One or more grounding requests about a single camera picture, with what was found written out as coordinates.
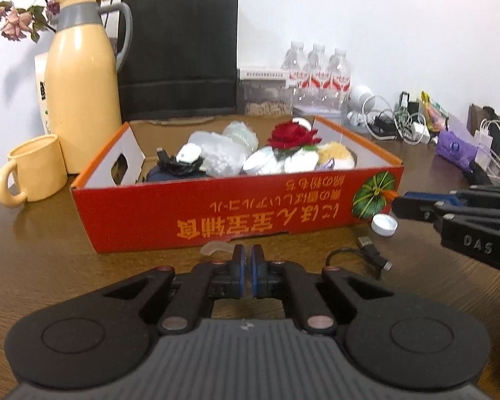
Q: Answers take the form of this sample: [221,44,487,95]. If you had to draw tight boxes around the dark charging stand white cables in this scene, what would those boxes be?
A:
[467,104,500,186]

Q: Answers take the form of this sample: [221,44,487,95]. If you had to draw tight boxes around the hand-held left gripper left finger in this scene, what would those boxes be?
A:
[101,244,248,336]

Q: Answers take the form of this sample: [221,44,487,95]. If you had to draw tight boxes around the yellow plush toy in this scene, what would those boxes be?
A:
[318,142,356,171]

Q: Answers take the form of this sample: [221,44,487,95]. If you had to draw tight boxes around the white earphone case black cable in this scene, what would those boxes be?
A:
[156,143,207,176]

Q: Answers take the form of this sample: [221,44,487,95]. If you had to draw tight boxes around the tangle of charger cables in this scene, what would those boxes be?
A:
[360,95,432,145]

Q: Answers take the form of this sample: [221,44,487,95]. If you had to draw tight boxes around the black paper bag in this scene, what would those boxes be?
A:
[117,0,240,123]

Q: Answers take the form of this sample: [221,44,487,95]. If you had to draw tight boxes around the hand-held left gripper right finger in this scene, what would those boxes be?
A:
[249,244,395,337]

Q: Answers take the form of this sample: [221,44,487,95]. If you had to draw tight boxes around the dried pink rose bouquet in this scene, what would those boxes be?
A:
[0,0,132,43]

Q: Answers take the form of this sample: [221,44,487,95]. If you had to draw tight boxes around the small white bottle cap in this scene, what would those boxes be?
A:
[370,213,399,237]

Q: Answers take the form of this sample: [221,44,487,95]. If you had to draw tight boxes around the white round container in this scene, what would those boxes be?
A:
[283,148,320,174]

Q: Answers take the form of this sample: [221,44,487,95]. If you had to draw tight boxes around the navy blue case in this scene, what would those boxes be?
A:
[144,165,205,182]

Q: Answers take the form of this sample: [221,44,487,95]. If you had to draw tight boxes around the translucent plastic piece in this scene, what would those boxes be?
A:
[199,241,236,259]

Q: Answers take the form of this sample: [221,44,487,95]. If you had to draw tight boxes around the yellow mug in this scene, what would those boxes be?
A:
[0,134,69,208]

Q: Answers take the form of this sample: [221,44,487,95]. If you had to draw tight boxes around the clear nut container white lid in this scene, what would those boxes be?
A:
[237,66,295,117]

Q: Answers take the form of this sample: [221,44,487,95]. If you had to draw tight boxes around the white round desk device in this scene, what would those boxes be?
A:
[346,84,376,126]

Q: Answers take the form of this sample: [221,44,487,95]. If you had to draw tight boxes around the black usb cable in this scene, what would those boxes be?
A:
[324,236,394,281]

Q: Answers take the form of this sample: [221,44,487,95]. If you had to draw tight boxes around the yellow thermos jug grey handle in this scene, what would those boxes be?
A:
[45,0,133,175]

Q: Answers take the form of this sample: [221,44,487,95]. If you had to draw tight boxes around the black and green gadget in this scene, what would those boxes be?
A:
[395,90,420,116]

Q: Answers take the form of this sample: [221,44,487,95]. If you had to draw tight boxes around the purple pouch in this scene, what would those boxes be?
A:
[436,127,480,171]

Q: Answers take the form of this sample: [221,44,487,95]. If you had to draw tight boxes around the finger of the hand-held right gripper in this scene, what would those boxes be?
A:
[392,187,500,223]
[462,160,497,187]

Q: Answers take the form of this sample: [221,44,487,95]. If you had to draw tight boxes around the red artificial rose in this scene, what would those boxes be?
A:
[267,119,323,151]

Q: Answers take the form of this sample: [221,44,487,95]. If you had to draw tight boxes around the clear bag of white beads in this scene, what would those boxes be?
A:
[187,130,247,175]

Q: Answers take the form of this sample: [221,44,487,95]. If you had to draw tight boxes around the orange cardboard box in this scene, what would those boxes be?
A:
[69,115,404,254]

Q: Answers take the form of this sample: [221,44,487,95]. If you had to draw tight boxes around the yellow and pink snack packets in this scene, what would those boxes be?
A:
[418,90,450,132]

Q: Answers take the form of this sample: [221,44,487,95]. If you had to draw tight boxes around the clear plastic wrap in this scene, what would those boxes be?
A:
[221,120,259,151]

